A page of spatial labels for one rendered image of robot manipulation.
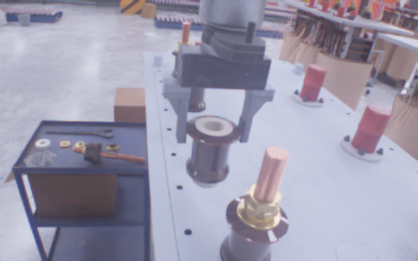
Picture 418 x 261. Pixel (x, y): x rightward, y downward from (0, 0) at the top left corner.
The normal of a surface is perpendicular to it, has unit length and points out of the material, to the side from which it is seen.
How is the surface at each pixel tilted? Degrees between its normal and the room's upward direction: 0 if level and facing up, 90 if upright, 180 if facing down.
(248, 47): 90
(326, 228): 0
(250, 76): 90
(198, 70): 90
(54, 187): 90
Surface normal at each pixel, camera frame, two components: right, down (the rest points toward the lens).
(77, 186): 0.19, 0.51
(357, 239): 0.12, -0.86
